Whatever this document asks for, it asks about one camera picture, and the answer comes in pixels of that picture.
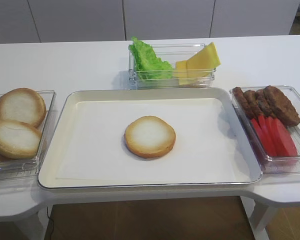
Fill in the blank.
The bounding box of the bun slice back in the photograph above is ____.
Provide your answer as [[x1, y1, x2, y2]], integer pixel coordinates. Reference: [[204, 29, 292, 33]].
[[0, 88, 47, 128]]

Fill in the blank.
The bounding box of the yellow cheese slice top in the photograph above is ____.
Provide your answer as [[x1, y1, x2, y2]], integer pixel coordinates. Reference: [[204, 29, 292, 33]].
[[186, 42, 221, 70]]

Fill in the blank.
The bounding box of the yellow cheese slice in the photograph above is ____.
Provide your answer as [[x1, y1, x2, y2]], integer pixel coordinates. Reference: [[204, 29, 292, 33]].
[[186, 42, 221, 70], [174, 60, 210, 85]]

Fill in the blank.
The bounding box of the brown meat patty front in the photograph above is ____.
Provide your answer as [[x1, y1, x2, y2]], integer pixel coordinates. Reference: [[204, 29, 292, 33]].
[[263, 85, 300, 127]]

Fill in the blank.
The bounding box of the brown meat patty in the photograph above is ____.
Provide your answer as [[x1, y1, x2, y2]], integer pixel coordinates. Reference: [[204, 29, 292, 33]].
[[255, 89, 277, 118], [232, 87, 255, 120], [243, 90, 264, 119], [263, 85, 300, 127]]

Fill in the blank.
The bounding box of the white table leg right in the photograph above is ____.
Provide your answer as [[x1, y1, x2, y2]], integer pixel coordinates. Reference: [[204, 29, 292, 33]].
[[241, 199, 279, 240]]

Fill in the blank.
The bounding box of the brown meat patty back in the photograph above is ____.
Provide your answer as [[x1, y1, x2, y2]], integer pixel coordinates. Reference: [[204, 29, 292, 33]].
[[232, 87, 255, 120]]

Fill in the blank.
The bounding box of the clear middle plastic container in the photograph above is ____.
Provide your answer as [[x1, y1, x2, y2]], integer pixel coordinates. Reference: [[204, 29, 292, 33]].
[[128, 43, 216, 89]]

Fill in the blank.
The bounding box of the white serving tray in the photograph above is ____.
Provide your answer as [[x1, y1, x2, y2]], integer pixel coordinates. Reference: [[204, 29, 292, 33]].
[[38, 87, 262, 189]]

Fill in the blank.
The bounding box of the bun slice front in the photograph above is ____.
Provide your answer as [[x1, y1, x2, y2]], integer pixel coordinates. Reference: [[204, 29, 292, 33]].
[[0, 120, 42, 159]]

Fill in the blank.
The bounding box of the clear plastic container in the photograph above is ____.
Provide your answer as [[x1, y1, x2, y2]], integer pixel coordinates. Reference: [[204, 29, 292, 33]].
[[0, 90, 58, 180], [229, 85, 300, 174], [128, 43, 216, 89]]

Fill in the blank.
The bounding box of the clear left plastic container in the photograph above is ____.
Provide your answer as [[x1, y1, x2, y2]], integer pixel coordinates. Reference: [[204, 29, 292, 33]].
[[0, 90, 58, 180]]

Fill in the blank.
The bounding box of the black cable under table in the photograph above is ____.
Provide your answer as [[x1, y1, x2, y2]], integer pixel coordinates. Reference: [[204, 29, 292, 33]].
[[43, 203, 53, 240]]

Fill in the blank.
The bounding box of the red tomato slice front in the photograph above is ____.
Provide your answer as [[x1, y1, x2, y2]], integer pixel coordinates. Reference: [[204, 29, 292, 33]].
[[271, 118, 298, 157]]

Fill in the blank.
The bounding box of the green lettuce leaf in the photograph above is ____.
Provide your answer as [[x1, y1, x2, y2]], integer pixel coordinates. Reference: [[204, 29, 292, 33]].
[[129, 36, 174, 80]]

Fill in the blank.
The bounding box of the clear right plastic container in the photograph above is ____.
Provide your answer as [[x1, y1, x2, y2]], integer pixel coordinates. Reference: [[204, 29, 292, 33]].
[[229, 85, 300, 174]]

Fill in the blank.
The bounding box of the yellow cheese slice lower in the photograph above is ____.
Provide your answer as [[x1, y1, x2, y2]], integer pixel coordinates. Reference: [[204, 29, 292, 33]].
[[174, 60, 210, 85]]

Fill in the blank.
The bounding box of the bun slice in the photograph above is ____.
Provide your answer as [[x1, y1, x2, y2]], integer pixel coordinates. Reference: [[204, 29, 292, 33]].
[[0, 120, 42, 159], [0, 88, 47, 128], [124, 116, 176, 159]]

